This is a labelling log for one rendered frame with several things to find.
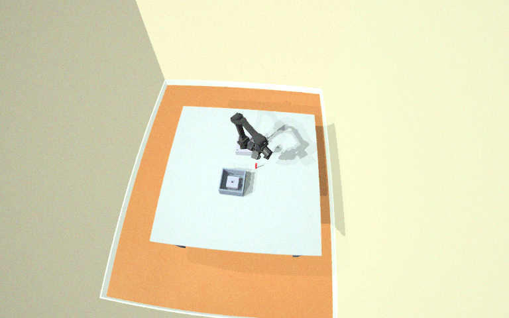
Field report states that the light blue open box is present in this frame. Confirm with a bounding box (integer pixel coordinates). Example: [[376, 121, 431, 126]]
[[219, 168, 246, 197]]

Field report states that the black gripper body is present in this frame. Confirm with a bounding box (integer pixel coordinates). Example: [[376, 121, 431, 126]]
[[247, 142, 271, 160]]

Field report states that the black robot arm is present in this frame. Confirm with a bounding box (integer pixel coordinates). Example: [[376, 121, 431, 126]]
[[230, 113, 273, 160]]

